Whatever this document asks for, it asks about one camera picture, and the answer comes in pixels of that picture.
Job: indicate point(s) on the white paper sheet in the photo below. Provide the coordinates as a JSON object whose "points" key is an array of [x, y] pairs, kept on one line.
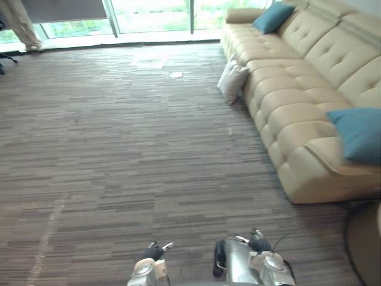
{"points": [[176, 74]]}

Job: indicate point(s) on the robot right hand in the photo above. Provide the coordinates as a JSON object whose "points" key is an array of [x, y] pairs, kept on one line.
{"points": [[259, 243]]}

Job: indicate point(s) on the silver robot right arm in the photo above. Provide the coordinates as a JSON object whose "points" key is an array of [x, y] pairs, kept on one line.
{"points": [[272, 268]]}

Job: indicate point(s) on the white cushion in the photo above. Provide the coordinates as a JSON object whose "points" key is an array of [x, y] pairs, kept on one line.
{"points": [[232, 80]]}

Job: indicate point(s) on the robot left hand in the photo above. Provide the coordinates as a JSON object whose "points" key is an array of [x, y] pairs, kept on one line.
{"points": [[153, 252]]}

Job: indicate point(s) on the dark window blind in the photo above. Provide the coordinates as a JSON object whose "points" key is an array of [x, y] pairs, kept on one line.
{"points": [[65, 10]]}

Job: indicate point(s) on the teal cushion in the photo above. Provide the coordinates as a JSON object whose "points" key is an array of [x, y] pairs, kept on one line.
{"points": [[360, 134], [272, 16]]}

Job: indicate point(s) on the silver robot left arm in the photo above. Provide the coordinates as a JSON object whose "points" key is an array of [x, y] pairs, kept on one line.
{"points": [[146, 272]]}

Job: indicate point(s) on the person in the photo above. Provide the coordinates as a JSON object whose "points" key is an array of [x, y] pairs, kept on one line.
{"points": [[21, 24]]}

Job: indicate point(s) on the dark window post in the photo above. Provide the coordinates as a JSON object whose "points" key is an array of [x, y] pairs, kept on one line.
{"points": [[190, 16], [112, 18]]}

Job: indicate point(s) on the beige tufted leather sofa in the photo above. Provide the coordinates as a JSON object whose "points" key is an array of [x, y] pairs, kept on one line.
{"points": [[282, 89]]}

